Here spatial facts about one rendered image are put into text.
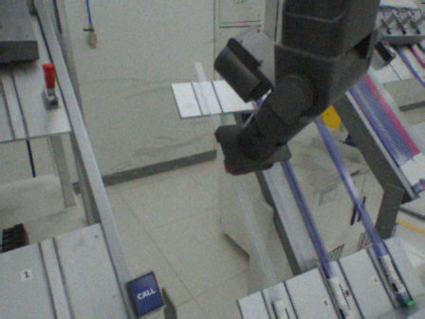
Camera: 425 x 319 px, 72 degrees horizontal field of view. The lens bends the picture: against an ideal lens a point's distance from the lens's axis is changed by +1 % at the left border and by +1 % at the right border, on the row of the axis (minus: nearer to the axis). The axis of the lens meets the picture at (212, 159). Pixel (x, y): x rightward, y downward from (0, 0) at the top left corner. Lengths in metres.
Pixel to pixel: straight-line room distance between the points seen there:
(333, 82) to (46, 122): 0.49
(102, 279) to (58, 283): 0.06
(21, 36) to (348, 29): 0.54
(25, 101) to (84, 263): 0.31
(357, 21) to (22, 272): 0.50
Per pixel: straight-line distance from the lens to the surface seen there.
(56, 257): 0.52
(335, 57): 0.25
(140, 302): 0.47
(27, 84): 0.66
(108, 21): 2.33
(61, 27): 0.81
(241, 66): 0.34
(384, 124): 1.06
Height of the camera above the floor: 1.14
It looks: 23 degrees down
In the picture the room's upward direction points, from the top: straight up
